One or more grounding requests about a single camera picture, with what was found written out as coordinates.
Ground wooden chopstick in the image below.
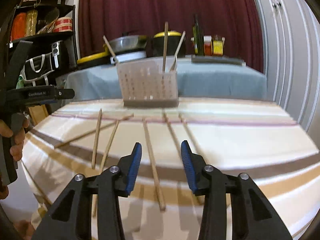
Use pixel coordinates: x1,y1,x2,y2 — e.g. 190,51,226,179
162,22,169,73
170,31,185,72
163,113,181,156
178,113,205,204
92,120,120,217
54,114,134,148
142,118,166,212
91,109,103,170

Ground person's left hand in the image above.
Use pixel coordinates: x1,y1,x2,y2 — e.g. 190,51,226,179
1,118,29,161

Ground black white tote bag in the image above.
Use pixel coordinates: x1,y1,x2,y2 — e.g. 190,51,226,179
21,53,55,87

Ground white speaker device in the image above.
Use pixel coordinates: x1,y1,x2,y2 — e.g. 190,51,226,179
52,41,60,68

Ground striped tablecloth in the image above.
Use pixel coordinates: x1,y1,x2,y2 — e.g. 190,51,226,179
22,98,319,239

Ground orange package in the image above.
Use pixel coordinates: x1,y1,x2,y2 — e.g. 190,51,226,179
11,12,27,41

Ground gold yellow package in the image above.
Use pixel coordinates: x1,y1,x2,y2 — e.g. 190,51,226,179
25,10,37,37

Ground black metal shelf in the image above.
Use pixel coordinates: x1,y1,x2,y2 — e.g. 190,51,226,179
0,0,78,111

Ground grey-blue tablecloth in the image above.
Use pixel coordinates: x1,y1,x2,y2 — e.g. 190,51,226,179
65,58,267,101

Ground red white round boxes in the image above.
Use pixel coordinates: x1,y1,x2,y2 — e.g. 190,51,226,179
53,17,73,33

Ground yellow lidded black pan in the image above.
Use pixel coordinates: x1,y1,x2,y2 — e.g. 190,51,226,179
77,52,110,69

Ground white perforated utensil holder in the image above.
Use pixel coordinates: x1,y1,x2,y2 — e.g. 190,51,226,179
116,59,179,108

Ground white induction cooker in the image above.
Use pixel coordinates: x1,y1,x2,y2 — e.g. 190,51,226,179
116,50,147,63

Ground grey tray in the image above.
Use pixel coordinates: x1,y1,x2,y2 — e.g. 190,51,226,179
191,55,246,66

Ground steel wok with lid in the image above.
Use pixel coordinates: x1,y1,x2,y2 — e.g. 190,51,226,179
109,35,148,55

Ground dark red curtain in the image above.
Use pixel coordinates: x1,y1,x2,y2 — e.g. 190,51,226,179
78,0,264,72

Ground red sauce jar yellow label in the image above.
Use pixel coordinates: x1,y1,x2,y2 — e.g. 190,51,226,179
212,35,224,56

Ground red plastic container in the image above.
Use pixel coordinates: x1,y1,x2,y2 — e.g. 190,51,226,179
203,36,213,56

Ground dark olive oil bottle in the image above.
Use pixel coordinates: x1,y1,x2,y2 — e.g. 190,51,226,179
193,14,204,56

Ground black pot yellow lid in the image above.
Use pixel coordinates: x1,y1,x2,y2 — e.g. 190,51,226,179
147,31,186,58

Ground white cabinet doors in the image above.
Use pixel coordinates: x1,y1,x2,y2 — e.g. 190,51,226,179
255,0,319,138

